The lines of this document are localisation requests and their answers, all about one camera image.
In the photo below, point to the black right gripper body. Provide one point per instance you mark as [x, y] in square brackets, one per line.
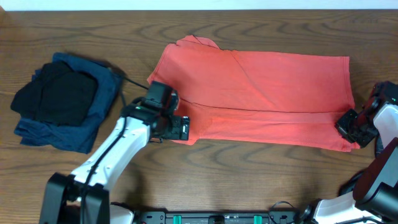
[358, 129]

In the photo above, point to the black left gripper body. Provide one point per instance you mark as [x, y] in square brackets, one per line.
[171, 129]

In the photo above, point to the coral red t-shirt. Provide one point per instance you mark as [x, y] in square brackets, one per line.
[270, 97]

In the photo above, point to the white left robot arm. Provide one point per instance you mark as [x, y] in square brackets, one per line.
[83, 196]

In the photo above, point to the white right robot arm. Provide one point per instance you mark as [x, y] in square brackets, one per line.
[370, 197]

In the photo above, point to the folded black garment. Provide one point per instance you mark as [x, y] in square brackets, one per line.
[58, 95]

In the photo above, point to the folded navy blue garment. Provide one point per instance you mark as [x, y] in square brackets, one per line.
[75, 138]

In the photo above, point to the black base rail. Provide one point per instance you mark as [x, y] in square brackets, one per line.
[217, 217]

